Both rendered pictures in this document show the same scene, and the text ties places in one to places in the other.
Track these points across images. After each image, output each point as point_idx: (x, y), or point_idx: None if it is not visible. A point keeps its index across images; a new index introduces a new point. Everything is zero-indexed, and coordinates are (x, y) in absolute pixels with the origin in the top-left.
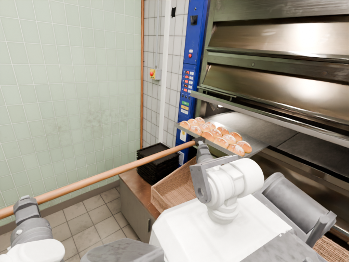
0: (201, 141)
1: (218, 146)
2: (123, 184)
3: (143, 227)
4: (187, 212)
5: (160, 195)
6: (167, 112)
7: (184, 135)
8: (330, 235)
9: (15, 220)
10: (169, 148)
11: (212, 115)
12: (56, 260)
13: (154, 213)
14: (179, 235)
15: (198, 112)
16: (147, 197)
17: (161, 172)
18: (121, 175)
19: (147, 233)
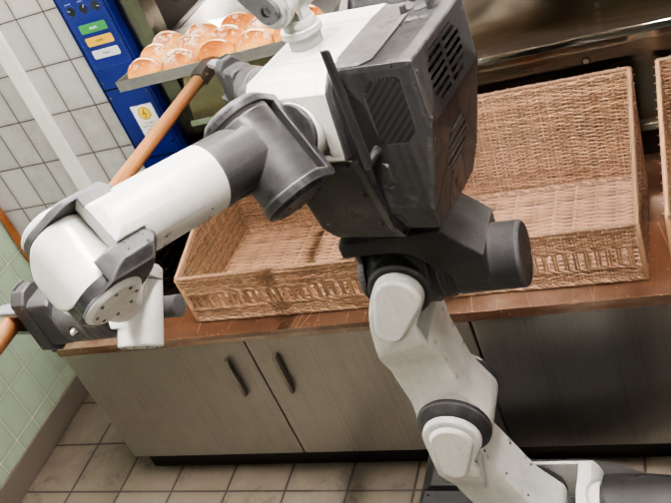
0: (213, 59)
1: (255, 50)
2: (90, 361)
3: (228, 406)
4: (271, 66)
5: (212, 273)
6: (54, 95)
7: (151, 118)
8: (556, 73)
9: (41, 306)
10: (161, 117)
11: (182, 15)
12: (159, 266)
13: (229, 329)
14: (278, 77)
15: (145, 28)
16: (182, 322)
17: (168, 244)
18: (65, 345)
19: (247, 408)
